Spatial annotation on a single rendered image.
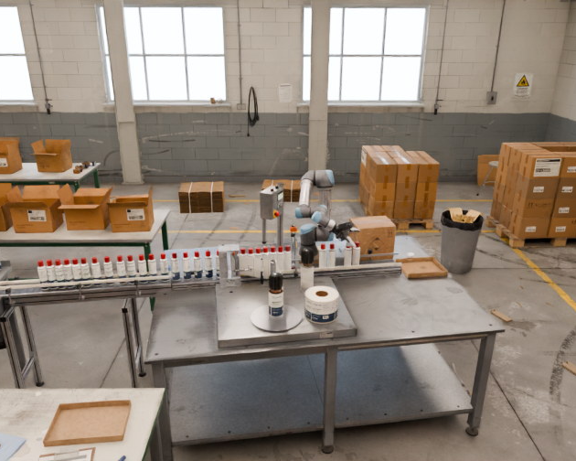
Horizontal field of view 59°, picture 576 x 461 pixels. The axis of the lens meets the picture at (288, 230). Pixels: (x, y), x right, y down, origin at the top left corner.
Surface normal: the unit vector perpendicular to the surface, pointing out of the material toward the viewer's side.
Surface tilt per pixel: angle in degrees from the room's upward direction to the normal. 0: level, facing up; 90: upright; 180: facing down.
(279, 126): 90
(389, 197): 92
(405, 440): 0
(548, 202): 87
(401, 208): 90
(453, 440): 0
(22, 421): 0
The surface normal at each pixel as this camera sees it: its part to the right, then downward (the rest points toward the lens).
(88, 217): 0.04, 0.36
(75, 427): 0.00, -0.93
